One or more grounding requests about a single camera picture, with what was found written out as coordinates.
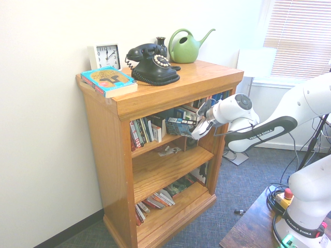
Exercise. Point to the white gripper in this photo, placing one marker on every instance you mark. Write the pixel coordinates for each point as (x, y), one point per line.
(203, 129)

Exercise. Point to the blue Greg Bear paperback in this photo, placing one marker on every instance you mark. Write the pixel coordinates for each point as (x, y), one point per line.
(178, 126)

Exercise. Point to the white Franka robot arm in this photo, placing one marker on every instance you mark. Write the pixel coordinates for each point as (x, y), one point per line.
(305, 201)

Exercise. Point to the white and green book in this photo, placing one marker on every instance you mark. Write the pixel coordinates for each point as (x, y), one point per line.
(190, 111)

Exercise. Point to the blue upright book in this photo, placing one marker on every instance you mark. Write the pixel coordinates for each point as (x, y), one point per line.
(179, 113)

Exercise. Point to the black and white upright book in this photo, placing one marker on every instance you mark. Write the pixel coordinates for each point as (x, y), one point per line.
(202, 173)

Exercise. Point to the blue book corner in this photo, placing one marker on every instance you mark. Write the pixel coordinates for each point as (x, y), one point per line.
(219, 96)

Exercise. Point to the dark green flat book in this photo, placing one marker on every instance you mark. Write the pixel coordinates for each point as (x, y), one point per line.
(181, 186)

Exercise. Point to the red and black hardback book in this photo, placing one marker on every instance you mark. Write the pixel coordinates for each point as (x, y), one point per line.
(134, 137)

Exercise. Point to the small black speaker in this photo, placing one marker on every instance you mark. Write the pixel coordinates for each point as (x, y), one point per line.
(192, 142)

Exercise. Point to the loose photos and papers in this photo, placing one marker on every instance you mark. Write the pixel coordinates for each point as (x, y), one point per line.
(169, 150)

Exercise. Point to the wooden oak bookshelf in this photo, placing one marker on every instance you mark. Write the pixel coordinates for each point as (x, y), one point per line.
(155, 168)

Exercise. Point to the white leaning paperback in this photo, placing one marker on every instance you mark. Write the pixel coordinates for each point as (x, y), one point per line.
(166, 197)

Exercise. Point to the black rotary telephone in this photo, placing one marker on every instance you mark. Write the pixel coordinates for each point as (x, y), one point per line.
(152, 69)

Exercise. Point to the green plastic watering can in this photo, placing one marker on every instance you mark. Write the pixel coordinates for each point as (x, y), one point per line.
(183, 51)

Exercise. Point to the small black object on carpet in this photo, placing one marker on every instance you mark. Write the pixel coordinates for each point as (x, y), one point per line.
(239, 211)

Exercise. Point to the small black vase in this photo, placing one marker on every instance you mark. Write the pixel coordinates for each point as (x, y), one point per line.
(161, 44)

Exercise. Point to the white floor lamp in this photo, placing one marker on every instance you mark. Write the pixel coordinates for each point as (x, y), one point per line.
(256, 62)

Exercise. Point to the teal and gold paperback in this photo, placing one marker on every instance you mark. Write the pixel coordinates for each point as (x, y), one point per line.
(108, 80)

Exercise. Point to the red emergency stop button box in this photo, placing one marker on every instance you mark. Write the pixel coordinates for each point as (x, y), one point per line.
(285, 197)

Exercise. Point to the white square alarm clock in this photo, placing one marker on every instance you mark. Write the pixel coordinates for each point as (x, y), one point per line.
(107, 56)

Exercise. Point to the black tripod stand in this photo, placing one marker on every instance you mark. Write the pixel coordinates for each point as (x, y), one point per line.
(310, 147)

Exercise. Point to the window blinds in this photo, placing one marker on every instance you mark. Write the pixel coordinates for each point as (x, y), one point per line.
(300, 38)

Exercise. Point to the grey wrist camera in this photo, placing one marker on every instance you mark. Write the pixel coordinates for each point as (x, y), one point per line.
(205, 108)

